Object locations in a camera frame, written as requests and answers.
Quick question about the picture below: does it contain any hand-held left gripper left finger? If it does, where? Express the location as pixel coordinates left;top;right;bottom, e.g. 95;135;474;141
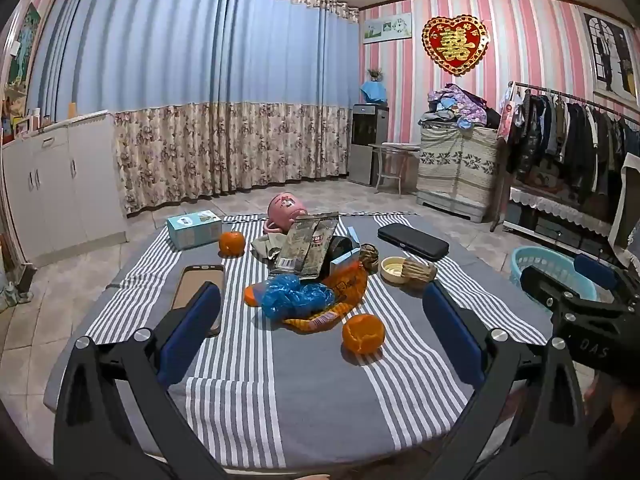
52;281;223;480

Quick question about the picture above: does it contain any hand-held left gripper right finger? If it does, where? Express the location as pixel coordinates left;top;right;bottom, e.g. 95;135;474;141
421;280;588;480

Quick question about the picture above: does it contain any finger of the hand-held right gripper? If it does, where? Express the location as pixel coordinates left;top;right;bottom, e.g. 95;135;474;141
520;265;636;318
574;254;640;306

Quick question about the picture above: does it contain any light blue plastic basket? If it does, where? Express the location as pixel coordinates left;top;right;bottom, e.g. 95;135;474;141
511;246;601;306

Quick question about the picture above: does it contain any cream round bowl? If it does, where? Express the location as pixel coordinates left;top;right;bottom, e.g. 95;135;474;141
380;256;412;285

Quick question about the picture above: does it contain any peeled orange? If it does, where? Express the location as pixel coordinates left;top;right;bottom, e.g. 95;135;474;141
342;313;386;356

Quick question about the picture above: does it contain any whole orange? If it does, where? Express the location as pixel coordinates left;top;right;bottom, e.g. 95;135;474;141
218;230;246;256

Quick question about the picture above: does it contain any blue plastic bag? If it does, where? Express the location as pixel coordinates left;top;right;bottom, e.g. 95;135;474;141
260;275;335;321

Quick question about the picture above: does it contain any orange snack bag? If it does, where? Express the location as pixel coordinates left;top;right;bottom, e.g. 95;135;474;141
243;260;368;335

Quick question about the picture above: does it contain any small light blue box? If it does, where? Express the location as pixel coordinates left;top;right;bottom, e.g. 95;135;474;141
327;247;362;278

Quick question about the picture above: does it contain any dark snack packet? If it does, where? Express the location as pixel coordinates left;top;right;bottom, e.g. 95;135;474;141
274;217;321;275
300;212;340;278

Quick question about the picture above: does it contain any black roll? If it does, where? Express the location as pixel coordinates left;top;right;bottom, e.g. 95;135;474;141
330;235;357;261

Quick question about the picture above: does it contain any person's right hand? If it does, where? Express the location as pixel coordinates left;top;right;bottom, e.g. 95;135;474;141
595;385;640;441

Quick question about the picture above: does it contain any brown phone case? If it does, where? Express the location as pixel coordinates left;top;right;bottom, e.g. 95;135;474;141
171;265;226;338

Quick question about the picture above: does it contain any low cabinet with lace cloth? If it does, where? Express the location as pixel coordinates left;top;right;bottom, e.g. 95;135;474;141
502;185;621;261

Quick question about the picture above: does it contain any dark board with white edge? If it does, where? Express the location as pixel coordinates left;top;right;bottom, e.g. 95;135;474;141
610;152;640;271

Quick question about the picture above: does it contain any teal tissue box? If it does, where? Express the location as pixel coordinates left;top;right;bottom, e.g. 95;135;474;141
166;211;223;251

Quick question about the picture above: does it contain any black zip case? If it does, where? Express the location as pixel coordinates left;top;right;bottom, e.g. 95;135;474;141
377;223;450;262

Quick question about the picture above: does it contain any row of hanging clothes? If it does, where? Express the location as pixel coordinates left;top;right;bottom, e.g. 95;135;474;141
505;87;640;196

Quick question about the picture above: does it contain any grey white striped blanket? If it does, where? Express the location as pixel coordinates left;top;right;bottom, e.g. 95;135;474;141
42;212;556;466

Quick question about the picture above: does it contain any pink piggy bank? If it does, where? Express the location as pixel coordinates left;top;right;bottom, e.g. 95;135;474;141
263;191;307;235

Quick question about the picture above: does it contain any cloth covered chest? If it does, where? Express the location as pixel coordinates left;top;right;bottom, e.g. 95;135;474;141
416;120;501;223

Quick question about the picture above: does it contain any pink hanging bag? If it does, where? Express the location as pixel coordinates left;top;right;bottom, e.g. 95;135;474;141
497;100;518;141

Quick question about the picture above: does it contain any metal clothes rack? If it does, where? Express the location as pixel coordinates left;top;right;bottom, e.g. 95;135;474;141
492;81;640;233

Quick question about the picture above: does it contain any small metal stool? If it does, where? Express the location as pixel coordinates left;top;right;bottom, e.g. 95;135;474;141
370;142;421;196

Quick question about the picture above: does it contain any white cabinet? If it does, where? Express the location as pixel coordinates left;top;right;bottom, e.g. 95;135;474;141
0;110;128;268

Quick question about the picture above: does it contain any grey water dispenser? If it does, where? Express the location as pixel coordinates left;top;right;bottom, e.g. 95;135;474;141
348;103;390;186

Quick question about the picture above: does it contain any pile of clothes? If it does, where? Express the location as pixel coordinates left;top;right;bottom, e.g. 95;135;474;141
420;83;501;131

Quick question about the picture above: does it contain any framed couple photo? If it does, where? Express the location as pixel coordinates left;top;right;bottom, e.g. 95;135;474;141
580;7;638;101

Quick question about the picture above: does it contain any blue cloth cover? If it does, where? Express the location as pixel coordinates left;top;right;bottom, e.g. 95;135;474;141
361;80;388;106

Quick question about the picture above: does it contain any blue floral curtain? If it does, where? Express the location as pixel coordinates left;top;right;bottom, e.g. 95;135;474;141
27;0;362;218

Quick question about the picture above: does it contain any red heart wall decoration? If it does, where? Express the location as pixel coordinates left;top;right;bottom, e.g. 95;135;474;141
421;16;489;77

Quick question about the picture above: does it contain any landscape wall picture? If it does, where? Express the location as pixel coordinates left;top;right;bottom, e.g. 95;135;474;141
363;12;413;44

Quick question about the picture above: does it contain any colourful wall poster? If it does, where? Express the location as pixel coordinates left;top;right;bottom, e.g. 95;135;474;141
5;2;42;91

